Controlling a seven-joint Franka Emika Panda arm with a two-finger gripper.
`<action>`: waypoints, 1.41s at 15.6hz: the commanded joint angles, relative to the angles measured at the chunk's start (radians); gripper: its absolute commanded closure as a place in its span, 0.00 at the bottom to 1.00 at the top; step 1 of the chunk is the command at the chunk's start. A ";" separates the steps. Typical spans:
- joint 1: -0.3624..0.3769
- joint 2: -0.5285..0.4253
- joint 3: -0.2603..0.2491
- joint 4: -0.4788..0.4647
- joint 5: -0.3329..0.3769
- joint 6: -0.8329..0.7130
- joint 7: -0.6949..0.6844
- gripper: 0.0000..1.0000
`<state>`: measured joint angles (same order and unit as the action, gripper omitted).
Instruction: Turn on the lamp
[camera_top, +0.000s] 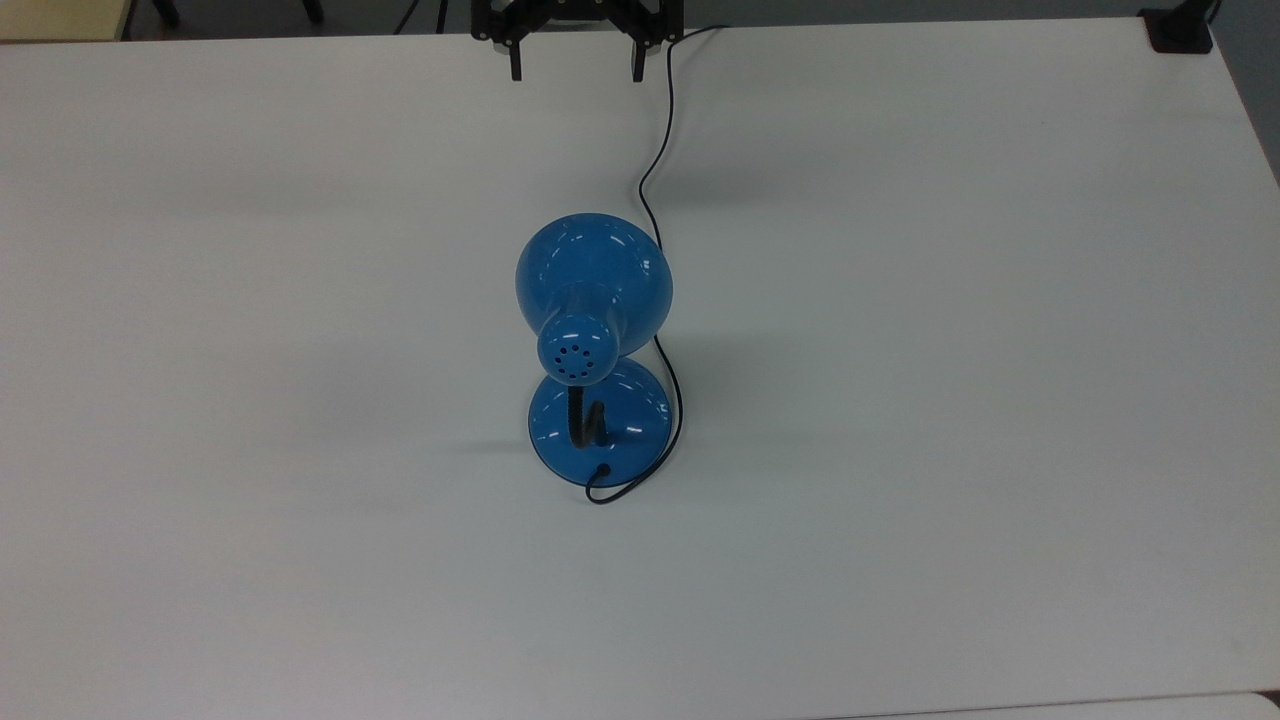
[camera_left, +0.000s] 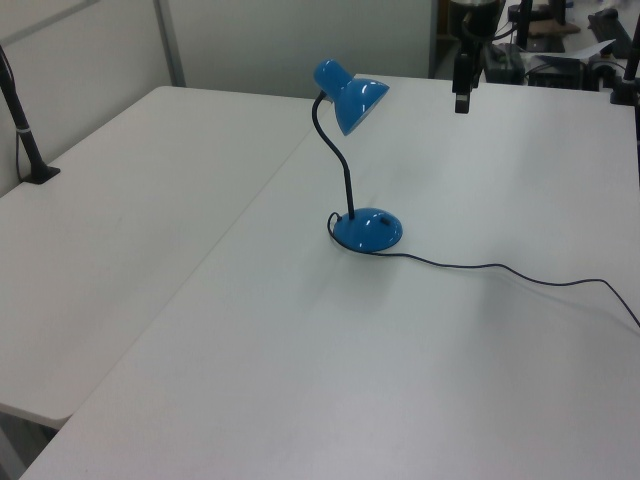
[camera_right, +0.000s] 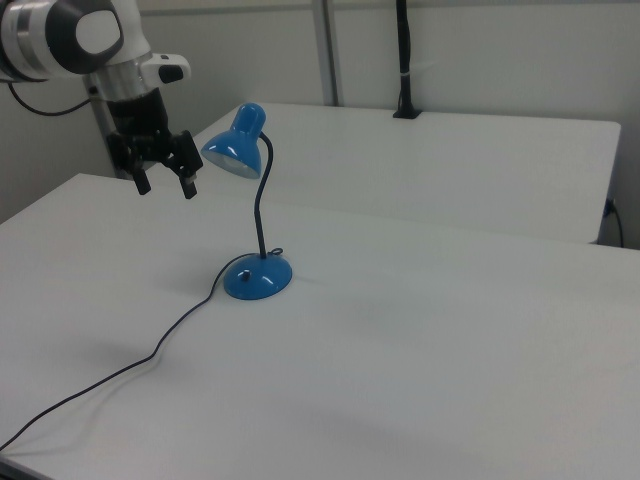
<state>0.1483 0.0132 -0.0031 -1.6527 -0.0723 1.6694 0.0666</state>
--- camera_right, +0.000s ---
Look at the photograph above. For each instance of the blue gooseneck desk lamp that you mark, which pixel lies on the blue gooseneck desk lamp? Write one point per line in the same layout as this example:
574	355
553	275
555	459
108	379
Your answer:
257	282

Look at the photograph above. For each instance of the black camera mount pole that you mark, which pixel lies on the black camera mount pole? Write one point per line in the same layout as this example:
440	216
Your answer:
404	50

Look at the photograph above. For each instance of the white adjacent table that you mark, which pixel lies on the white adjacent table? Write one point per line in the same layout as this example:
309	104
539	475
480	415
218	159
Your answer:
450	165

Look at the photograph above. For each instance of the grey aluminium partition post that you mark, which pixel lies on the grey aluminium partition post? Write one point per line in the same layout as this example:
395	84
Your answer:
99	125
330	50

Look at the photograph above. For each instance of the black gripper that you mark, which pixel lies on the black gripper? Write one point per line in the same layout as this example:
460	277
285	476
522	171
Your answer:
137	120

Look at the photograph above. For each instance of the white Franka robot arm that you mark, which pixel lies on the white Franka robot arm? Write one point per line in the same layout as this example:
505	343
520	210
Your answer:
125	30

